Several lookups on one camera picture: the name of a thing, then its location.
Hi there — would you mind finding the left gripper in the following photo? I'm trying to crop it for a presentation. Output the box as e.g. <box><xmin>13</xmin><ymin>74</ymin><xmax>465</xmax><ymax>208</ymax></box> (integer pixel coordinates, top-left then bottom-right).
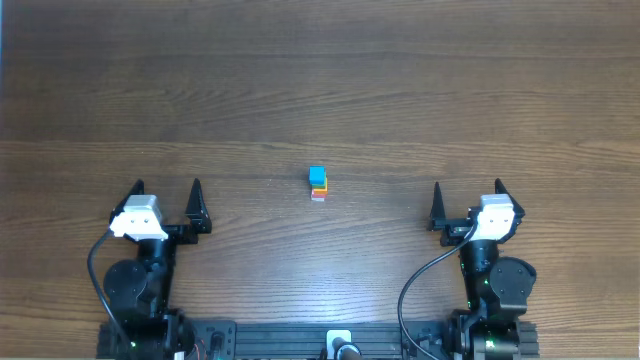
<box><xmin>109</xmin><ymin>177</ymin><xmax>213</xmax><ymax>246</ymax></box>

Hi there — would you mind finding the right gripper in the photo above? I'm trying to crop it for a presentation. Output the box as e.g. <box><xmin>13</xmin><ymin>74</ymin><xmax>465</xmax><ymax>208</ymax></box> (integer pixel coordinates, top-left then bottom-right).
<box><xmin>427</xmin><ymin>177</ymin><xmax>527</xmax><ymax>247</ymax></box>

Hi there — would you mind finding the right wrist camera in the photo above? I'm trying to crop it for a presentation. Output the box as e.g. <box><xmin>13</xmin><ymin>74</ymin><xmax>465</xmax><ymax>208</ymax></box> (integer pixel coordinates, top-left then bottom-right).
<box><xmin>469</xmin><ymin>193</ymin><xmax>517</xmax><ymax>244</ymax></box>

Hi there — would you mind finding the black cable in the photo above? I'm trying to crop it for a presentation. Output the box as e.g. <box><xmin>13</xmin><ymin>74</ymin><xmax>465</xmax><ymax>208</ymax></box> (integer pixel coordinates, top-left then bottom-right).
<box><xmin>396</xmin><ymin>226</ymin><xmax>479</xmax><ymax>360</ymax></box>
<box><xmin>86</xmin><ymin>228</ymin><xmax>133</xmax><ymax>347</ymax></box>

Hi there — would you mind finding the mounting rail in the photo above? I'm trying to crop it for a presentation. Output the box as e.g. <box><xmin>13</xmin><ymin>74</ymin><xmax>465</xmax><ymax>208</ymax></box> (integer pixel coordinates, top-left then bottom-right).
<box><xmin>96</xmin><ymin>319</ymin><xmax>542</xmax><ymax>360</ymax></box>

